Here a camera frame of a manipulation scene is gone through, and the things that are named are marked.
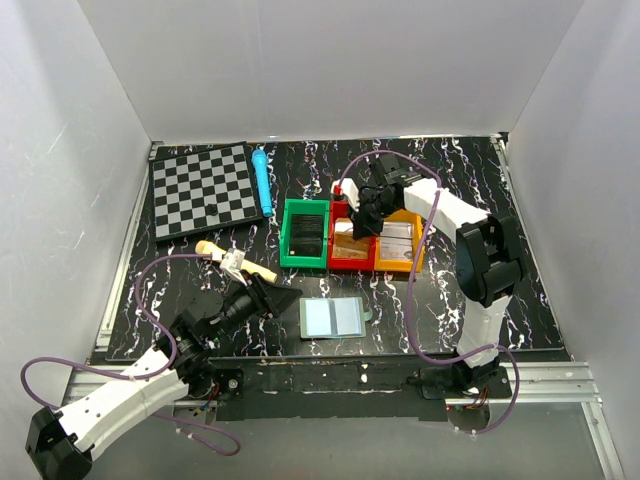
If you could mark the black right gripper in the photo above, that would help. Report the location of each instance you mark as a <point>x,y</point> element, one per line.
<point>362,228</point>

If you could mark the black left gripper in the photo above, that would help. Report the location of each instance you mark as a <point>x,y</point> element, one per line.
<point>276,300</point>

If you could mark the green card holder wallet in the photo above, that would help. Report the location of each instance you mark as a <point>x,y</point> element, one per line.
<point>335,320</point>

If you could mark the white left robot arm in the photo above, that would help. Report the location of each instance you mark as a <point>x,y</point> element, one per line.
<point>63,443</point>

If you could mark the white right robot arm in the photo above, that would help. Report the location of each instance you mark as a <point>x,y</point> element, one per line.
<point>488,267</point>

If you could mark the grey printed card stack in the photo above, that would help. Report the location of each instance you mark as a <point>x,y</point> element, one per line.
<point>396,241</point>

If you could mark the black cards stack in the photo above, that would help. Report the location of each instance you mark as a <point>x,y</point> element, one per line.
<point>306,235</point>

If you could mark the red plastic bin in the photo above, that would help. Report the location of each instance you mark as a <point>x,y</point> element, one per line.
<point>340,222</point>

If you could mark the wooden stick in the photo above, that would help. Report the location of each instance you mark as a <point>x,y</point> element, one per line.
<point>214,253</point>

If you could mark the green plastic bin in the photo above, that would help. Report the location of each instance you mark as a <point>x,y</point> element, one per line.
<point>310,207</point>

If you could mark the grey black chessboard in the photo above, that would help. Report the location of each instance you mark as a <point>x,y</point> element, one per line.
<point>182,185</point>

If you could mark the blue toy microphone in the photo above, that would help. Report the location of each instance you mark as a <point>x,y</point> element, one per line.
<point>260,163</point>

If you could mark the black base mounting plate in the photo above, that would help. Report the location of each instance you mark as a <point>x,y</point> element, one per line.
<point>322,387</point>

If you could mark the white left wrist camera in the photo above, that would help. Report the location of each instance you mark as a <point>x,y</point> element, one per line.
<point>231,265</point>

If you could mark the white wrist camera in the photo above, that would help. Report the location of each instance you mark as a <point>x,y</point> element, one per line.
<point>346,190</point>
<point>231,265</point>

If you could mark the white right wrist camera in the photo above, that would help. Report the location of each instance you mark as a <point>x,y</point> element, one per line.
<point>346,190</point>

